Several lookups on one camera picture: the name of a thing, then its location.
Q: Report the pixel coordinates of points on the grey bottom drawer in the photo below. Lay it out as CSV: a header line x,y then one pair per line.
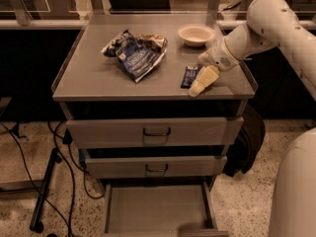
x,y
162,211

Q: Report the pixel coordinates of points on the grey metal drawer cabinet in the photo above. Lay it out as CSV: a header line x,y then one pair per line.
x,y
92,86

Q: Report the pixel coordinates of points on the blue rxbar blueberry bar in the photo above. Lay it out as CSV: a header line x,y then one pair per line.
x,y
190,75

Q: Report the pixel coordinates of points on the white ceramic bowl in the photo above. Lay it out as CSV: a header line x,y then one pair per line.
x,y
195,35

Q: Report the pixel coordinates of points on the grey top drawer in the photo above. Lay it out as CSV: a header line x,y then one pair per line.
x,y
153,132

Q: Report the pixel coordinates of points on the black stand leg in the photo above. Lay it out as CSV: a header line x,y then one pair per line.
x,y
36,224

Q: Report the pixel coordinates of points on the dark storage bin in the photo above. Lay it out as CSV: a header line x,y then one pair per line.
x,y
140,5

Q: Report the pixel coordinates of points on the black backpack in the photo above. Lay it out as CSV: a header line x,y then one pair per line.
x,y
242,154

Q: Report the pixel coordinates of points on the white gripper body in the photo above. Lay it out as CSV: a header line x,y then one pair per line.
x,y
218,57

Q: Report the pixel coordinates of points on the grey drawer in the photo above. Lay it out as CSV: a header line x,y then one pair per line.
x,y
153,132
147,167
162,211

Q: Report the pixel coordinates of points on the grey middle drawer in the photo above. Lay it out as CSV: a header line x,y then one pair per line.
x,y
147,167

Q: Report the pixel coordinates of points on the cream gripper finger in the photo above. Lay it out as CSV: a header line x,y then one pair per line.
x,y
203,59
206,76

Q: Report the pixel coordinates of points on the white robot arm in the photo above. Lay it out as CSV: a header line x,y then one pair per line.
x,y
271,23

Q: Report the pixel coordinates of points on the blue crumpled chip bag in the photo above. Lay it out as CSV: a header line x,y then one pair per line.
x,y
138,55

